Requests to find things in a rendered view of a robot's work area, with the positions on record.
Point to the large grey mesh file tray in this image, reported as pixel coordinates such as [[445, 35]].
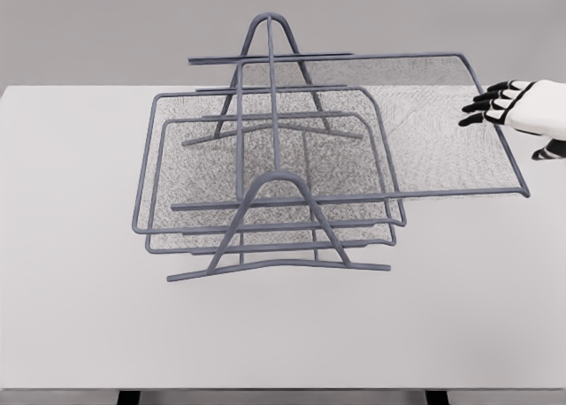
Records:
[[398, 135]]

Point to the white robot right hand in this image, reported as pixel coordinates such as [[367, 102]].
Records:
[[537, 109]]

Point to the small grey mesh file tray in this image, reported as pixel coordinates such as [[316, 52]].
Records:
[[199, 243]]

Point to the medium grey mesh file tray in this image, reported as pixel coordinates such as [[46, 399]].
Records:
[[177, 109]]

